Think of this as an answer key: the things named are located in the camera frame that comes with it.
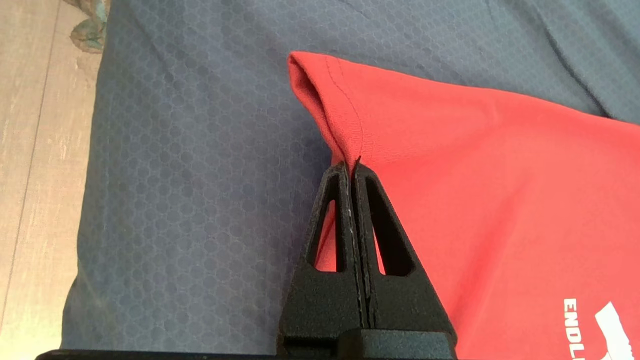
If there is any red printed t-shirt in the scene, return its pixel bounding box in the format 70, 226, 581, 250
287, 51, 640, 360

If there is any bed with blue sheet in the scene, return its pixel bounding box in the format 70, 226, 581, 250
60, 0, 640, 355

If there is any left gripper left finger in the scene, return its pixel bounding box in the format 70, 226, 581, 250
276, 161, 363, 357

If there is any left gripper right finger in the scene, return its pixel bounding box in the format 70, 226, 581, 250
351, 162, 458, 358

